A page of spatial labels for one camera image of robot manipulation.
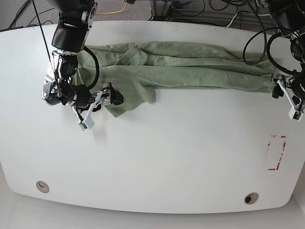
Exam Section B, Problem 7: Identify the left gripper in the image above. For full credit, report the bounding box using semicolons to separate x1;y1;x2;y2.
272;73;305;104

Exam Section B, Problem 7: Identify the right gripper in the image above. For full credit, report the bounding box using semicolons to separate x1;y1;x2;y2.
71;83;124;120

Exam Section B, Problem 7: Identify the green t-shirt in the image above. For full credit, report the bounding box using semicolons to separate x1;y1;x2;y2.
73;42;275;117

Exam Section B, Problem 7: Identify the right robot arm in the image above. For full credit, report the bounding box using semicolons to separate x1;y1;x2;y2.
42;0;123;124

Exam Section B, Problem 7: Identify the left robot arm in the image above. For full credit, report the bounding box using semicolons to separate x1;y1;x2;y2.
261;0;305;113

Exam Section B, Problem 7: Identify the red tape rectangle marking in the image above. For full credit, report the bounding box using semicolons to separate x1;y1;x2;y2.
264;135;287;171

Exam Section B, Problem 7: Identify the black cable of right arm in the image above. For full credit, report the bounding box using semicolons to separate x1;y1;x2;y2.
32;0;100;105

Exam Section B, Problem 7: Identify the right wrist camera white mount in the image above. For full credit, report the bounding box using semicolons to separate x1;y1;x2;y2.
78;91;102;131

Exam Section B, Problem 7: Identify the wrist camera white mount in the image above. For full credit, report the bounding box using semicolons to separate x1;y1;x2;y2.
78;91;102;131
277;80;305;122

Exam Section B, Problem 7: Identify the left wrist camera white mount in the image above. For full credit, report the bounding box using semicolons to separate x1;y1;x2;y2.
277;80;305;122

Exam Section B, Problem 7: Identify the yellow cable on floor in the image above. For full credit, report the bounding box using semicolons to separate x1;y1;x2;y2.
95;0;128;16

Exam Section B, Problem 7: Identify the left table cable grommet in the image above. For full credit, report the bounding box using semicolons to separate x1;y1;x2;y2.
36;181;50;194

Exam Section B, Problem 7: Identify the table cable grommet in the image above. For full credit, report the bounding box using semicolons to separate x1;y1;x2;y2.
244;192;259;205
36;181;50;194

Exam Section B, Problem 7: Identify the aluminium frame post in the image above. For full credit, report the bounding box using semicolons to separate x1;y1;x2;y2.
149;0;172;21

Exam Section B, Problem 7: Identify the right table cable grommet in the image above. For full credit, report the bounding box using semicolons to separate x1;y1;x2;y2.
244;192;259;205

